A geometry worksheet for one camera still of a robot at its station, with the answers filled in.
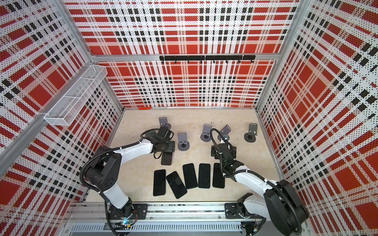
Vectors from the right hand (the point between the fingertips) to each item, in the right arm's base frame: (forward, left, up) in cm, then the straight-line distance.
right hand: (222, 146), depth 88 cm
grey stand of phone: (+14, +9, -9) cm, 19 cm away
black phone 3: (-16, +3, -10) cm, 19 cm away
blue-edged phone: (-14, +20, -10) cm, 26 cm away
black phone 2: (-18, +37, -7) cm, 42 cm away
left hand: (+2, +34, -6) cm, 34 cm away
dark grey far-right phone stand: (+13, -23, -10) cm, 28 cm away
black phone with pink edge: (-14, +11, -11) cm, 21 cm away
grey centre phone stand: (+6, +25, -7) cm, 27 cm away
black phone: (-3, +36, -10) cm, 37 cm away
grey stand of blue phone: (+10, -2, +1) cm, 11 cm away
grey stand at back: (+22, +40, -3) cm, 46 cm away
